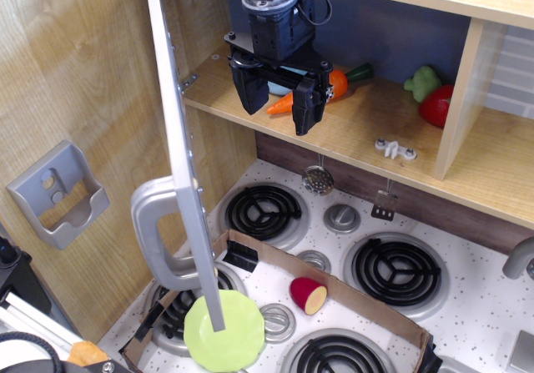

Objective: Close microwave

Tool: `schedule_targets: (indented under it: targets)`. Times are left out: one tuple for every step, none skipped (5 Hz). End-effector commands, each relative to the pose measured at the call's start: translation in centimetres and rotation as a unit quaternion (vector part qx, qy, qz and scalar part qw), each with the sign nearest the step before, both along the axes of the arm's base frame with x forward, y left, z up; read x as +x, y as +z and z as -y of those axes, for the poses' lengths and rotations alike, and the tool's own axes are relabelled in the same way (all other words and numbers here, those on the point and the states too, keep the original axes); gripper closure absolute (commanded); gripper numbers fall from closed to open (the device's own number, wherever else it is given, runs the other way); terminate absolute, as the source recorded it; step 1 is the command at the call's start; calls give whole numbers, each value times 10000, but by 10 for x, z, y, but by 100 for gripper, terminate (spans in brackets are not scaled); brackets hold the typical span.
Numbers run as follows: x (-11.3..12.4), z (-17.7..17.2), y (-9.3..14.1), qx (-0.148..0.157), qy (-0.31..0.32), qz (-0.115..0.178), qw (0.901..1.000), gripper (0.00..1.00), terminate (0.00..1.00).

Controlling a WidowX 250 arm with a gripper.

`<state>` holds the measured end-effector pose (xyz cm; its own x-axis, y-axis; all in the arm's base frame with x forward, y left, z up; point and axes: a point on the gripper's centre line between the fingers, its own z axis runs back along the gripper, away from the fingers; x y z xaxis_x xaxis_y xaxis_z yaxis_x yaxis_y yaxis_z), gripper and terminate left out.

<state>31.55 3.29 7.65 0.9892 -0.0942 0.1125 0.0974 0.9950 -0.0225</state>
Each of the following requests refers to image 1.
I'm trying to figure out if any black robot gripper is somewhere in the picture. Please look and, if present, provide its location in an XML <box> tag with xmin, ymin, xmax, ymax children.
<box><xmin>224</xmin><ymin>7</ymin><xmax>332</xmax><ymax>136</ymax></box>

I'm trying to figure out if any grey toy microwave door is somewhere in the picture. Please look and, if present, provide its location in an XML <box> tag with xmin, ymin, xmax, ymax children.
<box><xmin>131</xmin><ymin>0</ymin><xmax>225</xmax><ymax>331</ymax></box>

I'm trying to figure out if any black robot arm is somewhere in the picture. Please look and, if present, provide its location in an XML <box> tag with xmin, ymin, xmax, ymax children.
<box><xmin>224</xmin><ymin>0</ymin><xmax>333</xmax><ymax>136</ymax></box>

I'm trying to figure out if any light blue bowl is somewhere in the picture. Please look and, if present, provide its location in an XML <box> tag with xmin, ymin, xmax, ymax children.
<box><xmin>268</xmin><ymin>67</ymin><xmax>306</xmax><ymax>97</ymax></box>

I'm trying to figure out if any orange toy carrot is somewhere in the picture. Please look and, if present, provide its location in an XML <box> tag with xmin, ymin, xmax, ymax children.
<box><xmin>267</xmin><ymin>63</ymin><xmax>374</xmax><ymax>115</ymax></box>

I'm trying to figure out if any toy skimmer ladle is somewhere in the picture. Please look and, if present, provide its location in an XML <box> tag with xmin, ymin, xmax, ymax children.
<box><xmin>302</xmin><ymin>154</ymin><xmax>335</xmax><ymax>196</ymax></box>

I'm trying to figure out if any back left stove burner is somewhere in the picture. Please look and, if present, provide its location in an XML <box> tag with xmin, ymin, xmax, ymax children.
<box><xmin>214</xmin><ymin>183</ymin><xmax>310</xmax><ymax>251</ymax></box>

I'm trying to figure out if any stove burner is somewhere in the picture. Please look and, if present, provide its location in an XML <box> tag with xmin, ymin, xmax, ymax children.
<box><xmin>342</xmin><ymin>232</ymin><xmax>450</xmax><ymax>321</ymax></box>
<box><xmin>214</xmin><ymin>183</ymin><xmax>310</xmax><ymax>251</ymax></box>
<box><xmin>280</xmin><ymin>328</ymin><xmax>396</xmax><ymax>373</ymax></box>
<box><xmin>152</xmin><ymin>262</ymin><xmax>247</xmax><ymax>357</ymax></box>

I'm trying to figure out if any white door latch clip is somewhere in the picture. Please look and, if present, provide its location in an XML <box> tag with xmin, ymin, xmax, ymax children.
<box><xmin>375</xmin><ymin>138</ymin><xmax>417</xmax><ymax>161</ymax></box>

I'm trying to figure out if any green toy broccoli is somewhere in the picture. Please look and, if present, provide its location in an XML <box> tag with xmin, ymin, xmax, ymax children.
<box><xmin>404</xmin><ymin>66</ymin><xmax>442</xmax><ymax>103</ymax></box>

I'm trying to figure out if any grey stove knob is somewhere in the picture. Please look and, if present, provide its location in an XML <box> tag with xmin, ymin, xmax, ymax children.
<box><xmin>323</xmin><ymin>204</ymin><xmax>361</xmax><ymax>234</ymax></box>

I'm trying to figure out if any red toy pepper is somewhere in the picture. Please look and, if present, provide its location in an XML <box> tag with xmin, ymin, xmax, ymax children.
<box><xmin>419</xmin><ymin>84</ymin><xmax>454</xmax><ymax>128</ymax></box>

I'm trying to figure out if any toy metal spatula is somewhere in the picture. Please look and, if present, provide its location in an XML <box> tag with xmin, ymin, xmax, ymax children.
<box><xmin>370</xmin><ymin>179</ymin><xmax>398</xmax><ymax>221</ymax></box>

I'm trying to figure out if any middle stove knob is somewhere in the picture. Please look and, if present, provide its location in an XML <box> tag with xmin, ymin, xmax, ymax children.
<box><xmin>297</xmin><ymin>250</ymin><xmax>331</xmax><ymax>274</ymax></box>

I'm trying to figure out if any red toy fruit half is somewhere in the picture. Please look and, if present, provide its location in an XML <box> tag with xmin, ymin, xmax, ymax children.
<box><xmin>290</xmin><ymin>277</ymin><xmax>328</xmax><ymax>315</ymax></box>

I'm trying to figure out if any back right stove burner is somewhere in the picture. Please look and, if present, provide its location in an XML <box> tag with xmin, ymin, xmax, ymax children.
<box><xmin>342</xmin><ymin>232</ymin><xmax>450</xmax><ymax>321</ymax></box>

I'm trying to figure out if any front stove knob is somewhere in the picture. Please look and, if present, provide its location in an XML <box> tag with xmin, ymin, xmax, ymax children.
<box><xmin>260</xmin><ymin>303</ymin><xmax>296</xmax><ymax>344</ymax></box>

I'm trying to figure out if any green plastic plate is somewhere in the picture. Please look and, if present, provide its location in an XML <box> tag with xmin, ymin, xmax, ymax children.
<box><xmin>184</xmin><ymin>290</ymin><xmax>264</xmax><ymax>372</ymax></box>

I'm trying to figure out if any front left stove burner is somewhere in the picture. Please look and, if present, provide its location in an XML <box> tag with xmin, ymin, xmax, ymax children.
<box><xmin>152</xmin><ymin>262</ymin><xmax>247</xmax><ymax>357</ymax></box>

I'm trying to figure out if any front right stove burner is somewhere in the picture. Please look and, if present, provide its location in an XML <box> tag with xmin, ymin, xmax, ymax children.
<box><xmin>280</xmin><ymin>328</ymin><xmax>396</xmax><ymax>373</ymax></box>

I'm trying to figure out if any grey toy faucet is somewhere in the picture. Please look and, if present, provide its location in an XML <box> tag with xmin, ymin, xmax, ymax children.
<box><xmin>502</xmin><ymin>237</ymin><xmax>534</xmax><ymax>280</ymax></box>

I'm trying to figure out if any grey wall holder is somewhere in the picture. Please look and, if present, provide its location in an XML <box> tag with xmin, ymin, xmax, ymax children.
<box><xmin>7</xmin><ymin>140</ymin><xmax>110</xmax><ymax>250</ymax></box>

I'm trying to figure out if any black equipment with cable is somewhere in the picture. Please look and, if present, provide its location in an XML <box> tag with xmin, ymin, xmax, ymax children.
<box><xmin>1</xmin><ymin>238</ymin><xmax>128</xmax><ymax>372</ymax></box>

